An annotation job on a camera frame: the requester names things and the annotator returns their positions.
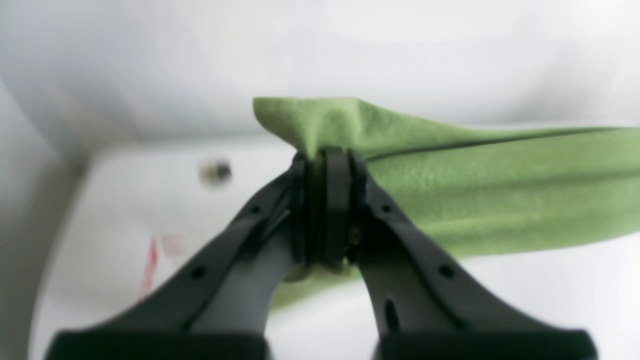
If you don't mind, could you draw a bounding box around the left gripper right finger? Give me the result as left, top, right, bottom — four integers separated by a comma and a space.
322, 147, 598, 360

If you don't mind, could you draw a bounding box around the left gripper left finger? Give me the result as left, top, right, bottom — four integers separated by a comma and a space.
45, 153, 326, 360

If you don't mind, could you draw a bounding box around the red tape rectangle marking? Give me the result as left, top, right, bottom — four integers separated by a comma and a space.
138, 235, 190, 301

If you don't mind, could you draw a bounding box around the right table cable grommet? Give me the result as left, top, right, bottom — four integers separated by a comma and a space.
198, 158, 233, 188

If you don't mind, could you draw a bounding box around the olive green T-shirt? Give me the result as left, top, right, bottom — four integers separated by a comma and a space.
252, 96, 640, 311

